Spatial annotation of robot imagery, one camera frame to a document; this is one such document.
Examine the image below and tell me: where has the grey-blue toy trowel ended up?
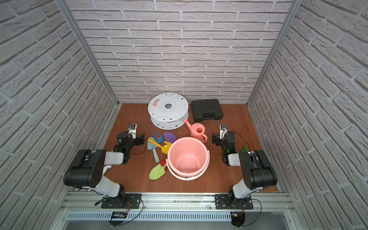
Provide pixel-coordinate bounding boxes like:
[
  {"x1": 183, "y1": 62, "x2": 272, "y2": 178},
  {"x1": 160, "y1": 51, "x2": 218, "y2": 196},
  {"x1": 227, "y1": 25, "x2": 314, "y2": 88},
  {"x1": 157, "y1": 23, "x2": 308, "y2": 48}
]
[{"x1": 147, "y1": 137, "x2": 160, "y2": 163}]

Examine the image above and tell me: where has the pink watering can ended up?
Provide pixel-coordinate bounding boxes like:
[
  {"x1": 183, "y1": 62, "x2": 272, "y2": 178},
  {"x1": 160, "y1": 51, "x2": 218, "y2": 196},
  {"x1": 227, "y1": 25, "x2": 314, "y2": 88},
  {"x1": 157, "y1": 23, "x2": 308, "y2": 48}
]
[{"x1": 183, "y1": 118, "x2": 208, "y2": 143}]

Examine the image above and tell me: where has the yellow toy shovel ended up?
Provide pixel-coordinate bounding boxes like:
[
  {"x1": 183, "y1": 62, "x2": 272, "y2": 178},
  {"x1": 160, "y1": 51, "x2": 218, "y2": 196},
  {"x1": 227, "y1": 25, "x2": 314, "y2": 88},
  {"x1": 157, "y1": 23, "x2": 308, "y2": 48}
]
[{"x1": 148, "y1": 138, "x2": 172, "y2": 155}]

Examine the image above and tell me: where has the pink plastic bucket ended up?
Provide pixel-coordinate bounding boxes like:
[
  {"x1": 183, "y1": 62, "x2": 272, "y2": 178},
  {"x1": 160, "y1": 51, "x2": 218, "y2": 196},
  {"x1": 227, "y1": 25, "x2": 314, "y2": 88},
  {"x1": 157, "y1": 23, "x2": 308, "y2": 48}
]
[{"x1": 166, "y1": 137, "x2": 210, "y2": 181}]

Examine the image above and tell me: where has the green toy spade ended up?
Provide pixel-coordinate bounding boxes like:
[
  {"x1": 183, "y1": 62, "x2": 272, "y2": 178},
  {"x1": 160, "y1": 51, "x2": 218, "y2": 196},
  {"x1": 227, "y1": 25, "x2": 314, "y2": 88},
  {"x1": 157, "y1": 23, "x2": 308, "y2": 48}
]
[{"x1": 149, "y1": 164, "x2": 166, "y2": 180}]

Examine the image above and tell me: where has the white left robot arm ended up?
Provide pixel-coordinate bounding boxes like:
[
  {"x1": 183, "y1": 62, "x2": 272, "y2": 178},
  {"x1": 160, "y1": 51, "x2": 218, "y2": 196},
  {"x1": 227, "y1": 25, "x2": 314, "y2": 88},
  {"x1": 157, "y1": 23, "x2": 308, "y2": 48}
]
[{"x1": 63, "y1": 131, "x2": 145, "y2": 210}]

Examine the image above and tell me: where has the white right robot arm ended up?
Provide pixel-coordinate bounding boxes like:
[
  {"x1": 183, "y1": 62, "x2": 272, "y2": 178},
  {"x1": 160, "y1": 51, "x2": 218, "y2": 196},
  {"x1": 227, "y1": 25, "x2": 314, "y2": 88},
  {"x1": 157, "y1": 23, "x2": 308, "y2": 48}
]
[{"x1": 212, "y1": 132, "x2": 278, "y2": 209}]

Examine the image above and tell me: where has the blue toy rake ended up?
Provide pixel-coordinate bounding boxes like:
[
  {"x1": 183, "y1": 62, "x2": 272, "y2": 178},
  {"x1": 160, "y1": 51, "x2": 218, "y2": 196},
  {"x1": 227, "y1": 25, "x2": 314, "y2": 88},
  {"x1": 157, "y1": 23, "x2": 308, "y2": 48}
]
[{"x1": 151, "y1": 132, "x2": 164, "y2": 144}]

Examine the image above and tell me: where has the black tool case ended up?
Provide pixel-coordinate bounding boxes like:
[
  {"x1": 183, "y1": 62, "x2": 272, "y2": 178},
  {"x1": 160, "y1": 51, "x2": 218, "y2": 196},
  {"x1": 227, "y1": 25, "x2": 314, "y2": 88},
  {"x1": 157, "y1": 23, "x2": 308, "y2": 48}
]
[{"x1": 191, "y1": 99, "x2": 224, "y2": 122}]

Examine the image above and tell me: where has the purple toy trowel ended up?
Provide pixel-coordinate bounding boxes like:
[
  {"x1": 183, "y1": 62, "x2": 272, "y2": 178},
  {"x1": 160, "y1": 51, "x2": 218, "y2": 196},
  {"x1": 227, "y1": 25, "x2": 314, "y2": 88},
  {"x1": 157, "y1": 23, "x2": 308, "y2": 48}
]
[{"x1": 163, "y1": 132, "x2": 177, "y2": 143}]

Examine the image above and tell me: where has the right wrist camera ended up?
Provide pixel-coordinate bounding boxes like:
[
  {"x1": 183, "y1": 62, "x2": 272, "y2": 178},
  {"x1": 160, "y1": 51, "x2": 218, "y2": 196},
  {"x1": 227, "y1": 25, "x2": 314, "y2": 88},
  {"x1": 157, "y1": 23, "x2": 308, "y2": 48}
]
[{"x1": 219, "y1": 124, "x2": 228, "y2": 139}]

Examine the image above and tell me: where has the white cable spool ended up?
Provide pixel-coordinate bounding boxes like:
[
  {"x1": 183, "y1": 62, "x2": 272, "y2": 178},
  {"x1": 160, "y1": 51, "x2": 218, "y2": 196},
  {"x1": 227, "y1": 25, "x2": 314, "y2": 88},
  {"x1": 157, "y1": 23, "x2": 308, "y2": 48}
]
[{"x1": 148, "y1": 93, "x2": 189, "y2": 130}]

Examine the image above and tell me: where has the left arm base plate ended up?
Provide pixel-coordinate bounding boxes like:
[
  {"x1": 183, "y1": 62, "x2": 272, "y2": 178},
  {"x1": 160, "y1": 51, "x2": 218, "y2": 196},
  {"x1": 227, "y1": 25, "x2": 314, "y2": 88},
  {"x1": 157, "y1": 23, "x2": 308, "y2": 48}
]
[{"x1": 101, "y1": 194, "x2": 142, "y2": 209}]

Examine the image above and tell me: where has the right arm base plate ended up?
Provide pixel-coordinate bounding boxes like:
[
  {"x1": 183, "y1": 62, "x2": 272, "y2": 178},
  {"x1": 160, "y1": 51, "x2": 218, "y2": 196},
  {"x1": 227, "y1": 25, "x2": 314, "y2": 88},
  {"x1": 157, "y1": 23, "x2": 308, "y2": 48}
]
[{"x1": 214, "y1": 194, "x2": 254, "y2": 210}]

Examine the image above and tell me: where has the aluminium mounting rail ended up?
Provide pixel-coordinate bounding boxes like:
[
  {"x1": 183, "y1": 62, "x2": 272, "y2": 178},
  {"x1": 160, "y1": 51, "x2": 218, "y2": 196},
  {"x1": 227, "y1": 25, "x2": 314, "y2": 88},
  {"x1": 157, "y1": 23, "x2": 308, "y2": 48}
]
[{"x1": 57, "y1": 192, "x2": 295, "y2": 221}]

